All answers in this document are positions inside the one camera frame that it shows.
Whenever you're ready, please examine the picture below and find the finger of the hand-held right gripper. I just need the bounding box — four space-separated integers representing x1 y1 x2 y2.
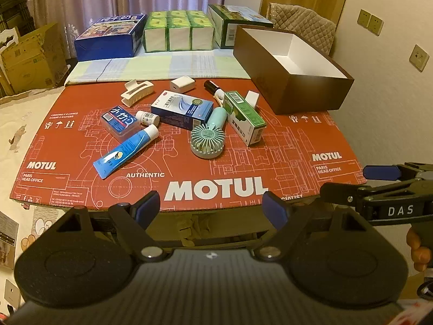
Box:
320 177 422 207
363 162 433 181

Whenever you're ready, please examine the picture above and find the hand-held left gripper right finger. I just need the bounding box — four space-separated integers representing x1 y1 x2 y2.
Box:
254 191 379 263

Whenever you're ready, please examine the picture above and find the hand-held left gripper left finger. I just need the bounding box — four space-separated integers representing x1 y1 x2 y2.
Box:
47 191 174 263

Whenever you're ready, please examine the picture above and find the blue white tube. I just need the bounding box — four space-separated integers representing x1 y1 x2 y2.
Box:
93 124 159 179

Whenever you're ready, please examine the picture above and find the mint green handheld fan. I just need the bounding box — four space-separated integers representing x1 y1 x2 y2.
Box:
190 106 227 158

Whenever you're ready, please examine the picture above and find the small white pill bottle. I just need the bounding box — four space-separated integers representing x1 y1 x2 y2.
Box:
136 110 159 125

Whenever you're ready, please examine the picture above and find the blue clear plastic case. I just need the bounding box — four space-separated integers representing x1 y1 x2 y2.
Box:
101 105 141 143

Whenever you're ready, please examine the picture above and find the green medicine box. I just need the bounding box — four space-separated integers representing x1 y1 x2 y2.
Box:
223 90 267 147

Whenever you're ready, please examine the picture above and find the blue white medicine box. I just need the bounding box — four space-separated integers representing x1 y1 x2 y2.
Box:
150 90 215 131

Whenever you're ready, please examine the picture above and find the cream hair claw clip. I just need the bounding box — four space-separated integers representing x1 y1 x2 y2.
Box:
121 79 153 108

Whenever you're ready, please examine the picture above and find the small white block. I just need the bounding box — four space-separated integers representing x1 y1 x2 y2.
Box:
244 90 259 109

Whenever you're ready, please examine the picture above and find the white charger adapter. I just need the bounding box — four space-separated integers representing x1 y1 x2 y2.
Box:
170 76 196 93

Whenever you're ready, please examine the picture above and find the dark small bottle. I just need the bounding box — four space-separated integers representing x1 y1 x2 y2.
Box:
204 79 225 105

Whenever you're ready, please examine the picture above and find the person's right hand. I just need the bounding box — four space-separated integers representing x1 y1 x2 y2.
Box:
407 225 433 273

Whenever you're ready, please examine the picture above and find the red printed mat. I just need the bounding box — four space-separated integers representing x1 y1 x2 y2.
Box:
14 78 364 212

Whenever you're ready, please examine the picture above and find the pale checked tablecloth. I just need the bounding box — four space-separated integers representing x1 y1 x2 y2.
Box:
64 49 258 85

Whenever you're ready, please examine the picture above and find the dark printed leaflet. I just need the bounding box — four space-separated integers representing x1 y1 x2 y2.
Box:
0 212 19 269

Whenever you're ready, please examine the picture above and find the cartoon printed blanket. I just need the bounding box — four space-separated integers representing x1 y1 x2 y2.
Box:
0 86 68 312

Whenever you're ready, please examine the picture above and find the beige quilted chair cover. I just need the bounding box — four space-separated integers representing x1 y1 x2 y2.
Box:
267 3 337 56

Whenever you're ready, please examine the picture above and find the blue carton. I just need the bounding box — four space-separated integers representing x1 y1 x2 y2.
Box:
74 14 147 62

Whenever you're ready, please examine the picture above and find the pack of green tissue packets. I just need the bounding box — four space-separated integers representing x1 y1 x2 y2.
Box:
144 10 215 53

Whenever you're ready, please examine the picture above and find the brown cardboard shipping box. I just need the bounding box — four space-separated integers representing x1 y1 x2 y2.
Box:
0 23 68 95

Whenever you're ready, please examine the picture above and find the green landscape printed carton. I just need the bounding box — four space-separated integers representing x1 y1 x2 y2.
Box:
207 4 274 49

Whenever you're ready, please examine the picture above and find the white carved chair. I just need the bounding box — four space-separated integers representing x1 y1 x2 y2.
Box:
0 26 19 51

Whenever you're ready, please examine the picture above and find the dark shelf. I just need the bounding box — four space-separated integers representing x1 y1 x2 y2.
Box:
0 0 34 31

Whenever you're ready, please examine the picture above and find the beige wall socket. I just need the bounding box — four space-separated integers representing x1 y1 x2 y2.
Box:
409 44 430 72
368 14 384 36
358 8 372 29

